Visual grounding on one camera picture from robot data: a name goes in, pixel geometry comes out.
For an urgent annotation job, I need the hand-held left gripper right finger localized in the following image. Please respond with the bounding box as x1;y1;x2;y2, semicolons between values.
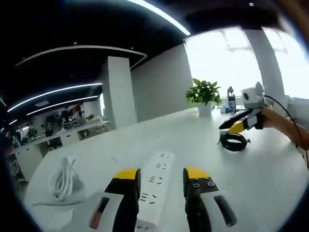
183;166;242;232

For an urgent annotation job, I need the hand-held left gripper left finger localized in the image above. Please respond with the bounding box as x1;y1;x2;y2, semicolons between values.
87;168;141;232

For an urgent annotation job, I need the black charger with cable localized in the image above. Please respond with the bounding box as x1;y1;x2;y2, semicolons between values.
216;130;251;151

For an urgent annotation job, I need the white power strip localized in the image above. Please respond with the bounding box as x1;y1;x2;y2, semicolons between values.
135;151;175;232

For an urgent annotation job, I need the white desk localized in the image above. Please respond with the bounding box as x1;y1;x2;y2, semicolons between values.
24;107;308;232

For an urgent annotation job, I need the green potted plant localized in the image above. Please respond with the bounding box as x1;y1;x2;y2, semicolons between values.
185;78;222;116

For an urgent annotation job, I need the white office cabinet row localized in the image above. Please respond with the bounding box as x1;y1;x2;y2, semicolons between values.
7;120;114;182

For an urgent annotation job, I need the white power strip cable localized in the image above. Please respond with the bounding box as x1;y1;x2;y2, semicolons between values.
49;154;77;202

